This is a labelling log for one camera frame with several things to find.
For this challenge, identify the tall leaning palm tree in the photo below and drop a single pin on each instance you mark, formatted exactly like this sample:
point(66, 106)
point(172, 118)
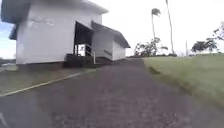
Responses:
point(170, 30)

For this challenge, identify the cluster of dark bushes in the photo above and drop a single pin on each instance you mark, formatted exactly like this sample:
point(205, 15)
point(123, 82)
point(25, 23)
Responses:
point(148, 50)

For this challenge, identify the wide green lawn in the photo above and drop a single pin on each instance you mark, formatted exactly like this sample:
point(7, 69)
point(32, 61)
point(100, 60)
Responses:
point(193, 70)

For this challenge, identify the thin pole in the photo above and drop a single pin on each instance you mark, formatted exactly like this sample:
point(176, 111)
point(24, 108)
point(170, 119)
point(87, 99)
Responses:
point(186, 48)

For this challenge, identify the small dark trees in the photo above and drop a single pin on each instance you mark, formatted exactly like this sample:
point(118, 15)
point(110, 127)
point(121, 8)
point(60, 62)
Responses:
point(203, 46)

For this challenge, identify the palm tree with bushy crown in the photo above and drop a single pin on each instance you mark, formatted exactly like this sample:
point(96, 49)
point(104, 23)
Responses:
point(153, 26)

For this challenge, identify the grass strip beside building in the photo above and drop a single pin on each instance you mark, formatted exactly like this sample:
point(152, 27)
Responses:
point(26, 78)

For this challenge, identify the large spreading tree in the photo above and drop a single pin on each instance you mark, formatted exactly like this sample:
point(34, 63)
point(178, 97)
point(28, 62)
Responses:
point(220, 33)

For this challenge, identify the white building with dark roof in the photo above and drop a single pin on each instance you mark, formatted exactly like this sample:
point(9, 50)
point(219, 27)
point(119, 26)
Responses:
point(50, 36)

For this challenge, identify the dark asphalt road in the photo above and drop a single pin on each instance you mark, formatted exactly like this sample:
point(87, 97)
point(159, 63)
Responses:
point(113, 100)

